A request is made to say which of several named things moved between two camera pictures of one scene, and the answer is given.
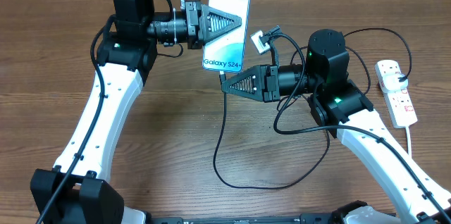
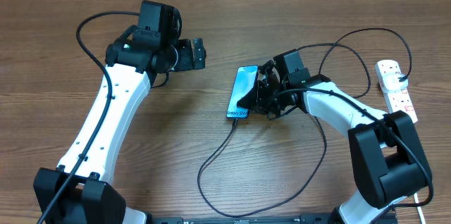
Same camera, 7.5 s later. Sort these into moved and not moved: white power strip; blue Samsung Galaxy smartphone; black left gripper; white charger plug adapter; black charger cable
Moved: black charger cable; blue Samsung Galaxy smartphone; black left gripper
Not moved: white power strip; white charger plug adapter
